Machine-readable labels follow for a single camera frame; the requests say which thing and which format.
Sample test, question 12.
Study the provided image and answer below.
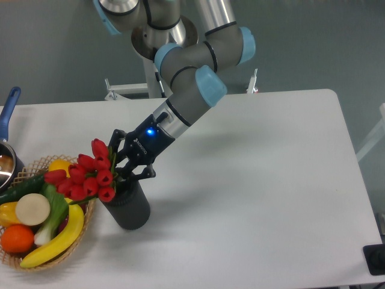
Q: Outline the woven wicker basket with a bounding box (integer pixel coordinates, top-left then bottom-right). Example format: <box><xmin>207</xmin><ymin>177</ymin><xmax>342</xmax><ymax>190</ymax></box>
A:
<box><xmin>1</xmin><ymin>155</ymin><xmax>95</xmax><ymax>272</ymax></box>

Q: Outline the yellow bell pepper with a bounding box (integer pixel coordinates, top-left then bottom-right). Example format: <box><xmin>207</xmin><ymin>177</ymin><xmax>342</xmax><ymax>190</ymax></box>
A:
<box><xmin>0</xmin><ymin>202</ymin><xmax>21</xmax><ymax>228</ymax></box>

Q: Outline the red fruit in basket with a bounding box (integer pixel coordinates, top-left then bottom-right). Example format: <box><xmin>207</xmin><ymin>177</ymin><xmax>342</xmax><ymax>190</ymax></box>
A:
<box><xmin>57</xmin><ymin>216</ymin><xmax>69</xmax><ymax>233</ymax></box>

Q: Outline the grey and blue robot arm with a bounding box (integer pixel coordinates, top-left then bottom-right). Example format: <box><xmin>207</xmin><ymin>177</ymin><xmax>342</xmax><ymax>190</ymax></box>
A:
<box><xmin>94</xmin><ymin>1</ymin><xmax>256</xmax><ymax>181</ymax></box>

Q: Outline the black device at edge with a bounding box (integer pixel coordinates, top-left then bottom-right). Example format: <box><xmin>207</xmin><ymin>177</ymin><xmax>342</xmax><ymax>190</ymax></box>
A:
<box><xmin>363</xmin><ymin>244</ymin><xmax>385</xmax><ymax>276</ymax></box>

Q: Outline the green cucumber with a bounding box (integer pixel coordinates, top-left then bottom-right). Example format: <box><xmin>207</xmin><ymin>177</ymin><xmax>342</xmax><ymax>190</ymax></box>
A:
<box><xmin>1</xmin><ymin>174</ymin><xmax>45</xmax><ymax>205</ymax></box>

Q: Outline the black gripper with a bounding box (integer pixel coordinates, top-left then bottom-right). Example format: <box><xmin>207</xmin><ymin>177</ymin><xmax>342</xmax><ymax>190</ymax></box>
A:
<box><xmin>107</xmin><ymin>113</ymin><xmax>176</xmax><ymax>183</ymax></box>

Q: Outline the yellow banana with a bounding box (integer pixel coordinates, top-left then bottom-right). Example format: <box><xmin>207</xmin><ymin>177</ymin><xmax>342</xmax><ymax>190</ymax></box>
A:
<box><xmin>20</xmin><ymin>205</ymin><xmax>84</xmax><ymax>269</ymax></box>

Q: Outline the round beige slice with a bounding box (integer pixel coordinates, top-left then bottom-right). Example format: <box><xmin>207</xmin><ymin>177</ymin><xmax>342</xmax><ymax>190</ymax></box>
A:
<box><xmin>15</xmin><ymin>193</ymin><xmax>51</xmax><ymax>226</ymax></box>

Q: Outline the red tulip bouquet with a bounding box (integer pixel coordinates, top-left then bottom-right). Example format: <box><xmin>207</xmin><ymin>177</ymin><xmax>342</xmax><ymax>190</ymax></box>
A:
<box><xmin>44</xmin><ymin>138</ymin><xmax>118</xmax><ymax>204</ymax></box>

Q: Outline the white frame at right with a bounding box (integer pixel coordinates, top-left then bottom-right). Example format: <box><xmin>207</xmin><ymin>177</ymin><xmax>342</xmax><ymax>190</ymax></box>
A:
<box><xmin>356</xmin><ymin>103</ymin><xmax>384</xmax><ymax>162</ymax></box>

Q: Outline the orange fruit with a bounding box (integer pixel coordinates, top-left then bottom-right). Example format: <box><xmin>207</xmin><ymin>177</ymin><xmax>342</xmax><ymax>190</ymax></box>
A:
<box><xmin>1</xmin><ymin>225</ymin><xmax>34</xmax><ymax>253</ymax></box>

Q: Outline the dark grey ribbed vase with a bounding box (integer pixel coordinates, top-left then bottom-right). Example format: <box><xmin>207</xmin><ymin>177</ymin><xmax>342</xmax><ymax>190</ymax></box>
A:
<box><xmin>102</xmin><ymin>181</ymin><xmax>150</xmax><ymax>231</ymax></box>

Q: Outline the blue handled steel pot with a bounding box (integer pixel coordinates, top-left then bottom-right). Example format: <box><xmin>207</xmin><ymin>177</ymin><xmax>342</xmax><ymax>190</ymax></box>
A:
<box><xmin>1</xmin><ymin>87</ymin><xmax>23</xmax><ymax>193</ymax></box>

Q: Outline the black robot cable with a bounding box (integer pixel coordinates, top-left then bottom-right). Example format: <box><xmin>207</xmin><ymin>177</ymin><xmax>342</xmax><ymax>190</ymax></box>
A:
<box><xmin>155</xmin><ymin>70</ymin><xmax>167</xmax><ymax>99</ymax></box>

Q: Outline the green bok choy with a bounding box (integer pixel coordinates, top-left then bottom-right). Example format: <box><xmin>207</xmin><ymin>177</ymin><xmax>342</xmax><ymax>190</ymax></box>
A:
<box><xmin>34</xmin><ymin>184</ymin><xmax>69</xmax><ymax>247</ymax></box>

